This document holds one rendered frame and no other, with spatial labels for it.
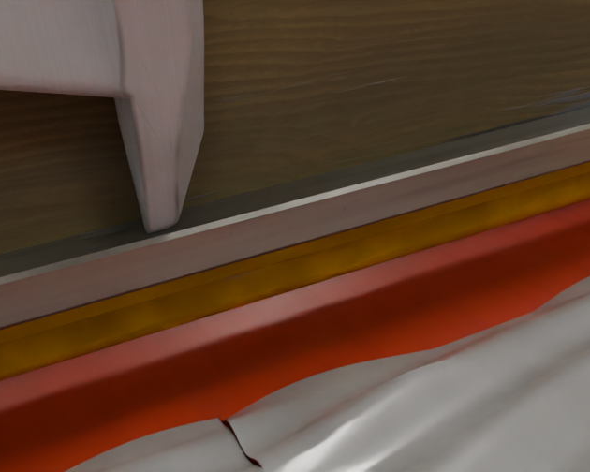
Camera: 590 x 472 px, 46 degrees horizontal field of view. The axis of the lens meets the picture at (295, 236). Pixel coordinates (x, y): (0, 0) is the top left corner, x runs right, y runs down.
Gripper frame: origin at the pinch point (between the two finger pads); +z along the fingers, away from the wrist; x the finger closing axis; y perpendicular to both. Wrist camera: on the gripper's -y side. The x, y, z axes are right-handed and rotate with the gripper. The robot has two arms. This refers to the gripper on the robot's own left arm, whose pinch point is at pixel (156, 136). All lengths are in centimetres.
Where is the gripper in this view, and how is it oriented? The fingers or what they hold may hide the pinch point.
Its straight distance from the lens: 16.4
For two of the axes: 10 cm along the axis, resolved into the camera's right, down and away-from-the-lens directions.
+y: -9.0, 2.7, -3.4
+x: 4.1, 3.2, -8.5
